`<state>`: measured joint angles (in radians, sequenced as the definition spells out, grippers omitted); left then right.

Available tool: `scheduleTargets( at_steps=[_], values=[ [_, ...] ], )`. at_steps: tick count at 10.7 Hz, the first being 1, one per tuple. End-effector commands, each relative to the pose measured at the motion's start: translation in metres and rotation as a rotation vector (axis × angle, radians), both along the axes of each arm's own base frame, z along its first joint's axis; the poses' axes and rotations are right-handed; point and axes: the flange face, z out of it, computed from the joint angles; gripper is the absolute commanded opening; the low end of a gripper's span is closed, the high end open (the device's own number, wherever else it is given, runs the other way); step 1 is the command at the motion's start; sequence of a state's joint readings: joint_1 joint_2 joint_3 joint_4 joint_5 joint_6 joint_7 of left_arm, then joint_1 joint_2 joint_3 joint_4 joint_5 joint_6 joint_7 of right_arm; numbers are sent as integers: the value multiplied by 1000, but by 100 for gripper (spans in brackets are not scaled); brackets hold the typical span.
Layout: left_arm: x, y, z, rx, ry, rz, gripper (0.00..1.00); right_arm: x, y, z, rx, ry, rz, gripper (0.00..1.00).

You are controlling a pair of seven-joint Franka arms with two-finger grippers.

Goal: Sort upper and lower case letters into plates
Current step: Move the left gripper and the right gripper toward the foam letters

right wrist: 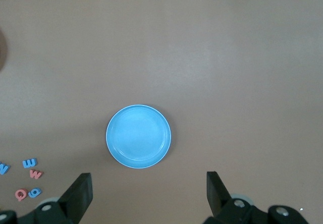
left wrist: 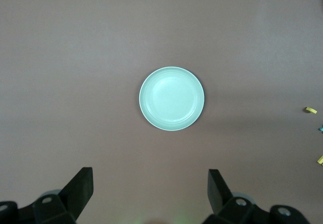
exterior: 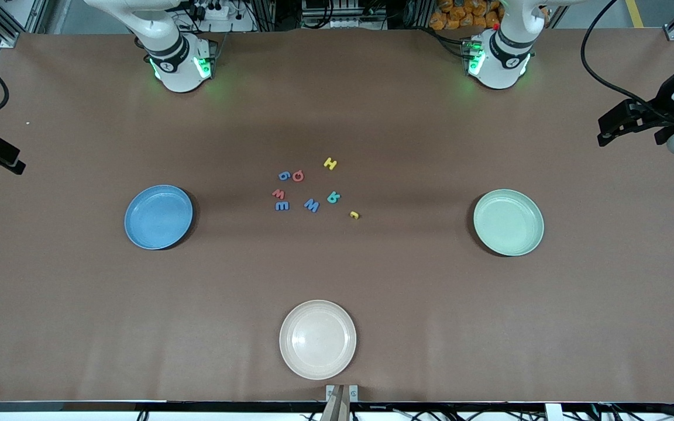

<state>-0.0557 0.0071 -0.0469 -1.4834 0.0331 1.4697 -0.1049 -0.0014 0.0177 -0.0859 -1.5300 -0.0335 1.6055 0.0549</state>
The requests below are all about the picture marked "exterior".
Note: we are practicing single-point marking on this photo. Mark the white power strip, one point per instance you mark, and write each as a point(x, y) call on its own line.
point(214, 11)

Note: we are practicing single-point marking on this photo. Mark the grey equipment rack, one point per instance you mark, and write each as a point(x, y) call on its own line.
point(343, 11)

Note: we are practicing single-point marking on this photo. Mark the yellow foam letter H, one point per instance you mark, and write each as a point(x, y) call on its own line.
point(330, 164)

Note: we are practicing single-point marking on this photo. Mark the red foam letter w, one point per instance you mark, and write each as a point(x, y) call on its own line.
point(278, 196)

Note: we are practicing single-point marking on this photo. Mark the bag of orange fruit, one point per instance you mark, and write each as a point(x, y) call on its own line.
point(454, 14)

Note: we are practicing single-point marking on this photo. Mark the teal foam letter R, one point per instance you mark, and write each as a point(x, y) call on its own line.
point(332, 199)

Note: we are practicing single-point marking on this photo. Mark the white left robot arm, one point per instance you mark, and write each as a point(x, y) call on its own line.
point(501, 67)

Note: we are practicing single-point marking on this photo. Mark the red foam letter Q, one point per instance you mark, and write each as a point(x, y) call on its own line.
point(293, 175)

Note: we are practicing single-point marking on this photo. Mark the large blue foam letter W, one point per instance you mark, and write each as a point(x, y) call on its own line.
point(312, 206)

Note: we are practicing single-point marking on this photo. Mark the blue foam letter g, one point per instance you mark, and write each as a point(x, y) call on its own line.
point(280, 175)

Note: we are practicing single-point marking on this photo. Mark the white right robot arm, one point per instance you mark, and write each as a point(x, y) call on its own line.
point(176, 70)

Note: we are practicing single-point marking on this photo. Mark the small blue foam letter m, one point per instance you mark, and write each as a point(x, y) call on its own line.
point(282, 206)

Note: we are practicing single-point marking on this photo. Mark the pale green plate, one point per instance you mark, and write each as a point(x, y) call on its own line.
point(508, 222)

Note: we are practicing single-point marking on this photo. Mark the beige plate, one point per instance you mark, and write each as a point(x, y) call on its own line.
point(317, 340)

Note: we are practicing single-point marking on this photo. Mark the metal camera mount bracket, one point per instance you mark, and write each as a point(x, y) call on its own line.
point(331, 393)

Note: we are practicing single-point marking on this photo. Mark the blue plate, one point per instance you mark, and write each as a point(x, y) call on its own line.
point(158, 217)

